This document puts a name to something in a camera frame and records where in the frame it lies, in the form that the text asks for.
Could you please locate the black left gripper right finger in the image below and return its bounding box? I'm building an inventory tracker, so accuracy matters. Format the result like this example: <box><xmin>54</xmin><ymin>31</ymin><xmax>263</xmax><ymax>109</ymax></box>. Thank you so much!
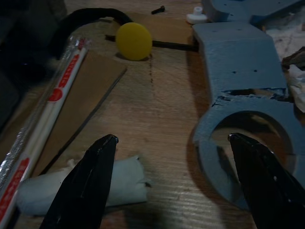
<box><xmin>227</xmin><ymin>133</ymin><xmax>305</xmax><ymax>229</ymax></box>

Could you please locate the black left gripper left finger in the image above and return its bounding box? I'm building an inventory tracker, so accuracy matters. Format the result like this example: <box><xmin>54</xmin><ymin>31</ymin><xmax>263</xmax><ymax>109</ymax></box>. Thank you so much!
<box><xmin>39</xmin><ymin>134</ymin><xmax>119</xmax><ymax>229</ymax></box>

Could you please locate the white crumpled tissue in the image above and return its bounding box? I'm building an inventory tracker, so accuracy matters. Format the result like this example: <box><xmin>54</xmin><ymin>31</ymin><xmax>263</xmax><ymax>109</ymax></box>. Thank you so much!
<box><xmin>16</xmin><ymin>155</ymin><xmax>153</xmax><ymax>217</ymax></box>

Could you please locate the brown cardboard sheet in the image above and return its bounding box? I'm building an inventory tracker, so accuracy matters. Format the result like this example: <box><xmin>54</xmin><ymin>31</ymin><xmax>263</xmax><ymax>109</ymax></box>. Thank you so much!
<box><xmin>30</xmin><ymin>50</ymin><xmax>128</xmax><ymax>177</ymax></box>
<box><xmin>95</xmin><ymin>10</ymin><xmax>195</xmax><ymax>46</ymax></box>

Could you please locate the wrapped disposable chopsticks pair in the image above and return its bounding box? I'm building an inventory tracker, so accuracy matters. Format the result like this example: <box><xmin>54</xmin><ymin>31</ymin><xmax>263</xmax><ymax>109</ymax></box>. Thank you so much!
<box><xmin>0</xmin><ymin>33</ymin><xmax>93</xmax><ymax>229</ymax></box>

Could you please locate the white crumpled paper towel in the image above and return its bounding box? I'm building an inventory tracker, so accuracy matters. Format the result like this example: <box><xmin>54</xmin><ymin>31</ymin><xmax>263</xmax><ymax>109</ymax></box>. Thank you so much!
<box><xmin>264</xmin><ymin>22</ymin><xmax>305</xmax><ymax>114</ymax></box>

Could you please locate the brown crumpled scrap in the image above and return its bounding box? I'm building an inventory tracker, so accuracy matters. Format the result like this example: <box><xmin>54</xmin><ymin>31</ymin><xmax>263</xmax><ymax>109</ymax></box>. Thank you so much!
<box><xmin>282</xmin><ymin>46</ymin><xmax>305</xmax><ymax>70</ymax></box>

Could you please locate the black case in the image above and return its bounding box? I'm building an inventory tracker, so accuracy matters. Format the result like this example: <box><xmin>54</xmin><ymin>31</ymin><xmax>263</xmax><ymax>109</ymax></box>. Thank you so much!
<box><xmin>0</xmin><ymin>0</ymin><xmax>70</xmax><ymax>134</ymax></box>

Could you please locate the yellow round plastic disc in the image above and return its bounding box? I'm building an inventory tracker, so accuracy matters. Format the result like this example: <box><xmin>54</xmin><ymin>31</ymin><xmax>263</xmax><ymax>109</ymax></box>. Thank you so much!
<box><xmin>116</xmin><ymin>22</ymin><xmax>153</xmax><ymax>62</ymax></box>

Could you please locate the thin black rod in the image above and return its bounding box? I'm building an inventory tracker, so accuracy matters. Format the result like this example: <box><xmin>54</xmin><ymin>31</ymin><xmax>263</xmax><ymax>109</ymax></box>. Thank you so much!
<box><xmin>104</xmin><ymin>34</ymin><xmax>199</xmax><ymax>52</ymax></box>

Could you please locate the blue printed flat part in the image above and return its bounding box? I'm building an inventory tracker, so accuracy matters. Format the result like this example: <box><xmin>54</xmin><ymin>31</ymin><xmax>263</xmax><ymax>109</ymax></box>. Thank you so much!
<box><xmin>201</xmin><ymin>0</ymin><xmax>305</xmax><ymax>29</ymax></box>

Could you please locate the small white plastic part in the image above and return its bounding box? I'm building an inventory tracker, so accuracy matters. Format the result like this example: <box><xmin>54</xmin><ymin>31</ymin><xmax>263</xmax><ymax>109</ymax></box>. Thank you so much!
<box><xmin>186</xmin><ymin>7</ymin><xmax>207</xmax><ymax>24</ymax></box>

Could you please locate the black screw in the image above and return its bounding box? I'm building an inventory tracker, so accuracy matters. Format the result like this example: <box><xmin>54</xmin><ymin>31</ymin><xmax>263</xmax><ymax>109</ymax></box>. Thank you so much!
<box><xmin>151</xmin><ymin>5</ymin><xmax>166</xmax><ymax>15</ymax></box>

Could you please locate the blue printed bracket with ring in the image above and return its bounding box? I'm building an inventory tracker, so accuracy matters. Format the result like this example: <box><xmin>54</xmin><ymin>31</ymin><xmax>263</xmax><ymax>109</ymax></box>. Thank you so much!
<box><xmin>191</xmin><ymin>22</ymin><xmax>303</xmax><ymax>211</ymax></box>

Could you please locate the black sleeved cable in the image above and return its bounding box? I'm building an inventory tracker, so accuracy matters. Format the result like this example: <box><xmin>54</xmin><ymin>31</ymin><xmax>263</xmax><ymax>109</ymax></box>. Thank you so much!
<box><xmin>49</xmin><ymin>8</ymin><xmax>135</xmax><ymax>60</ymax></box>

